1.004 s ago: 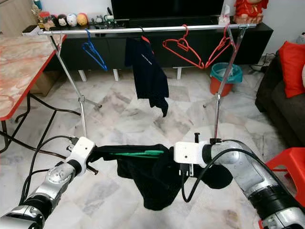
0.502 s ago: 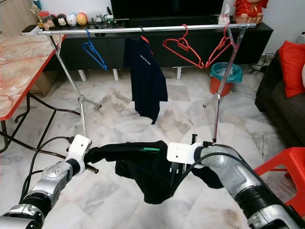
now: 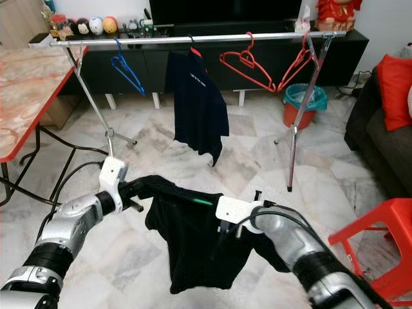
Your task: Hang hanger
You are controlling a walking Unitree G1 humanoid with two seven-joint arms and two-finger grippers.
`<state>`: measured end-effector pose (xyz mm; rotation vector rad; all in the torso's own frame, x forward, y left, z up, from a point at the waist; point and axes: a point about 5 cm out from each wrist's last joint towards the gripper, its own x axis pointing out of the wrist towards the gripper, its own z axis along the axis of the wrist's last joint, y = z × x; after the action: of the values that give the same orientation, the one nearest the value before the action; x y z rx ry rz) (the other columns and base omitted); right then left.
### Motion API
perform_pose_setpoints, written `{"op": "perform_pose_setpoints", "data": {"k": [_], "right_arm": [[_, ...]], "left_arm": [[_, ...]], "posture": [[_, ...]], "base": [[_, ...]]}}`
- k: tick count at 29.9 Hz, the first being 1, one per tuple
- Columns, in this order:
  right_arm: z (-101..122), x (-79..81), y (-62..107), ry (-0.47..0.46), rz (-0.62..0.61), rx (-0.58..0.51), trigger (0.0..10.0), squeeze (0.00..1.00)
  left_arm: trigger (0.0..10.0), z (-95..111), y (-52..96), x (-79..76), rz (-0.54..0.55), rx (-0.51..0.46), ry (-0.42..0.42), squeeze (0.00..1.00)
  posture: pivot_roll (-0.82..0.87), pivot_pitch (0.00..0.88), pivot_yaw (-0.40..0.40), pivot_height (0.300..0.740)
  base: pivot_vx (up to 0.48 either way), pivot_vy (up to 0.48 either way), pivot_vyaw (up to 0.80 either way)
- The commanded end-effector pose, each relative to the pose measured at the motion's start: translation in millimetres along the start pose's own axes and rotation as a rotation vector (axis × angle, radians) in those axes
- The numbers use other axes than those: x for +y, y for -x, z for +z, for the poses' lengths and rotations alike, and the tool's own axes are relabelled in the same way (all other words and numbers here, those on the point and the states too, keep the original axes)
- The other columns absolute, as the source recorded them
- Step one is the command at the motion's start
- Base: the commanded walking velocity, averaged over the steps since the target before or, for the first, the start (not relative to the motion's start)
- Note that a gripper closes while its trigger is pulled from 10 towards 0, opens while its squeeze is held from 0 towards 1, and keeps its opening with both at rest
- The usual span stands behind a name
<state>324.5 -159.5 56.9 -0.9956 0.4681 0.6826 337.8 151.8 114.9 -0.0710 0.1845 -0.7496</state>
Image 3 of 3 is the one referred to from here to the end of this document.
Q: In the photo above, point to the orange bin teal bag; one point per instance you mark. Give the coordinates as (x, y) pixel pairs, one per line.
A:
(304, 103)

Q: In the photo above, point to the red plastic stool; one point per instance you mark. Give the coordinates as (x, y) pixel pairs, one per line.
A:
(376, 244)

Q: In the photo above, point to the orange marble folding table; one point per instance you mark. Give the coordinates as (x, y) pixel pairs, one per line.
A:
(29, 96)

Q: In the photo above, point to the red cushion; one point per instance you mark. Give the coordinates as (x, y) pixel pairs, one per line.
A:
(394, 90)

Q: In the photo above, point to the black knit garment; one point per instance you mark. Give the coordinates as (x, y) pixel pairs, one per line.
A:
(187, 257)

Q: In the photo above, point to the black plush pink bow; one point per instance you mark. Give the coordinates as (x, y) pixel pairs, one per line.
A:
(72, 27)

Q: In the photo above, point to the yellow round plush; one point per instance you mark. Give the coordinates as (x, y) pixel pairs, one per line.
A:
(110, 26)

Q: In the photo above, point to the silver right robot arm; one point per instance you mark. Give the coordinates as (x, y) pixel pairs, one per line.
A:
(315, 251)

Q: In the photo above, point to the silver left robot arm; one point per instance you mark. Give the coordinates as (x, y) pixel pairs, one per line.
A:
(71, 225)

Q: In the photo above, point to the small grey figurine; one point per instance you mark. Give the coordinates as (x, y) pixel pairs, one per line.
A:
(132, 26)

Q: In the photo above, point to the blue trophy ornament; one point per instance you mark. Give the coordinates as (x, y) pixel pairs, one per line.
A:
(48, 5)

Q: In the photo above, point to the dark brown sofa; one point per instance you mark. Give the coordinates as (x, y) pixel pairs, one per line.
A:
(380, 141)

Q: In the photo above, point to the black flat television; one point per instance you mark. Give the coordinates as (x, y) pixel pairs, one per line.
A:
(225, 9)

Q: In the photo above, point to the white round plush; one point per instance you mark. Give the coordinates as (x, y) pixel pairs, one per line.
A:
(96, 26)

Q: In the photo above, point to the red plastic hanger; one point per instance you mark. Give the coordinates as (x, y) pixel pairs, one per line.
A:
(296, 64)
(250, 58)

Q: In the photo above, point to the white tissue box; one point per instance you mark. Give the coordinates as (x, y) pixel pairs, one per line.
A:
(302, 22)

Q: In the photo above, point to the black TV console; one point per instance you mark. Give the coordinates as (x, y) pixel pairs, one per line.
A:
(347, 58)

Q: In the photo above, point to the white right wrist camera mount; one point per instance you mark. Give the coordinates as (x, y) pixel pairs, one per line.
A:
(238, 209)

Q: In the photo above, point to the navy shirt orange collar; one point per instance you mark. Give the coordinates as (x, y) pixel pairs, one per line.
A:
(196, 106)

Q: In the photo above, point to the light wooden cabinet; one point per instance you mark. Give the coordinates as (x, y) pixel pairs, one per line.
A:
(19, 19)

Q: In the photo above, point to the red figurine statue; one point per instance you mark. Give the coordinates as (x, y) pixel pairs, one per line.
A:
(338, 13)

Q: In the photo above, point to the silver metal clothes rack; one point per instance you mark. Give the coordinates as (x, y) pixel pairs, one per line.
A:
(232, 37)

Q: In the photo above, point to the black plush white face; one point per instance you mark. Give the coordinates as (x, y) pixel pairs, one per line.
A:
(82, 27)

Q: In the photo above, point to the blue plastic hanger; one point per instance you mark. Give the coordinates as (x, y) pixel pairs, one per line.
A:
(140, 89)

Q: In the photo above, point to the red lid jar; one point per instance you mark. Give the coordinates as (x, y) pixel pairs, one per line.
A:
(59, 27)

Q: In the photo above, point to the green plastic hanger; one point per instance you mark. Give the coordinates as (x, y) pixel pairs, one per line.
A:
(203, 202)

